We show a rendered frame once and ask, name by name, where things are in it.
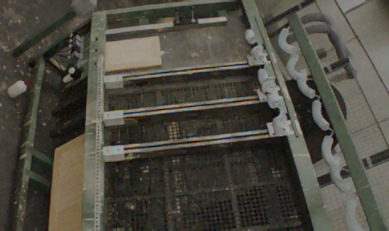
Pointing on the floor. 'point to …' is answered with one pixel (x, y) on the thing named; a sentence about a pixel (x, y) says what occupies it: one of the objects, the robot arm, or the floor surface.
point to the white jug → (18, 88)
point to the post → (44, 32)
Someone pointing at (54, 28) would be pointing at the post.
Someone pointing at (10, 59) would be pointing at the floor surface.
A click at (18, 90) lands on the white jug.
